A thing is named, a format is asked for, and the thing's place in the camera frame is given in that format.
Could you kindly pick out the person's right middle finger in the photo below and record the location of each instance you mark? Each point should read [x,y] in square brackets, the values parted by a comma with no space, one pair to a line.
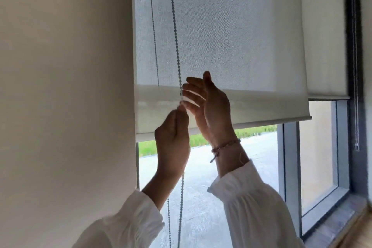
[193,89]

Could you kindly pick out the wooden windowsill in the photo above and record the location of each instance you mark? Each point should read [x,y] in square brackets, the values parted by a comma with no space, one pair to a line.
[343,224]

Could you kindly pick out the person's right hand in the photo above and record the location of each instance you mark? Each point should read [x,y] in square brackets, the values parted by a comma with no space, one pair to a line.
[215,111]

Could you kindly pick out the person's left fingers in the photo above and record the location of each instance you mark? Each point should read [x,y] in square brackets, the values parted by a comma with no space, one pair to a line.
[177,124]

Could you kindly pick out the wide white roller blind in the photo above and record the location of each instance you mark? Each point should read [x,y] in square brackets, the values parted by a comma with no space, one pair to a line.
[232,38]

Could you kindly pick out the narrow white roller blind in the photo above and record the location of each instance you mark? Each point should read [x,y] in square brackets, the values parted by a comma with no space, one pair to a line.
[322,53]

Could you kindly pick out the grey window frame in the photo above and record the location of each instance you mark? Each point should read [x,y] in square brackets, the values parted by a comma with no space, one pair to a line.
[290,169]

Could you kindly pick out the person's right thumb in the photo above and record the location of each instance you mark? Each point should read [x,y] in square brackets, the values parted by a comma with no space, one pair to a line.
[191,109]

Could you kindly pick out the person's right forearm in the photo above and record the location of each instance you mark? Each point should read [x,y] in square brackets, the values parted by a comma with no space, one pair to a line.
[252,213]

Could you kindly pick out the person's left forearm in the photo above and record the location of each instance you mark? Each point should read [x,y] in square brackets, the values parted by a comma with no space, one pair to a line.
[130,221]

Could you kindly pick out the person's right little finger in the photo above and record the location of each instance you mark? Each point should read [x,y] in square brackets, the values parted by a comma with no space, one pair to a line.
[208,82]

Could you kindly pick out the person's left hand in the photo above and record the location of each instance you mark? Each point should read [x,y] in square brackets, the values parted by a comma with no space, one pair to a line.
[171,147]

